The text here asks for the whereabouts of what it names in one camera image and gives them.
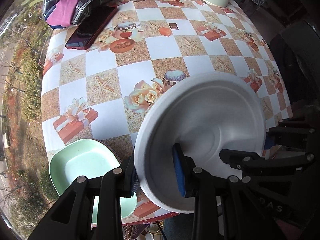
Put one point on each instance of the red case smartphone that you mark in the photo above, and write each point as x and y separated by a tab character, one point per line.
89	29

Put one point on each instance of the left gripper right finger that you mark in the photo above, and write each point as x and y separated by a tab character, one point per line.
195	182

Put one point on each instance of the green square plate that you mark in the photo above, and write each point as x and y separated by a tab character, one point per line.
86	157

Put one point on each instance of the patterned vinyl tablecloth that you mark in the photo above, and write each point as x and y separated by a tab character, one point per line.
106	91

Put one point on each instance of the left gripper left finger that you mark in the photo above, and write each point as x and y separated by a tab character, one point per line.
90	208

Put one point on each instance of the white paper bowl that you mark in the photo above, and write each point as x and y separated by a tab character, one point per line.
205	114

